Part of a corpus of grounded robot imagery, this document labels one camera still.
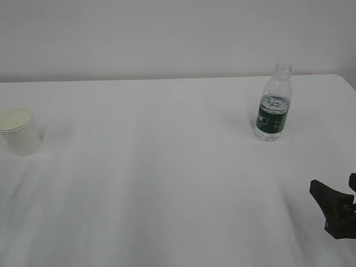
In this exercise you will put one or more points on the clear green-label water bottle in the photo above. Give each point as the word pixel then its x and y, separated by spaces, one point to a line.
pixel 274 104

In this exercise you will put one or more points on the white paper cup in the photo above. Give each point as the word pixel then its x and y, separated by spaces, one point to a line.
pixel 19 131

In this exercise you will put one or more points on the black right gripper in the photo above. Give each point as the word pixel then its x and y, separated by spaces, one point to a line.
pixel 338 208

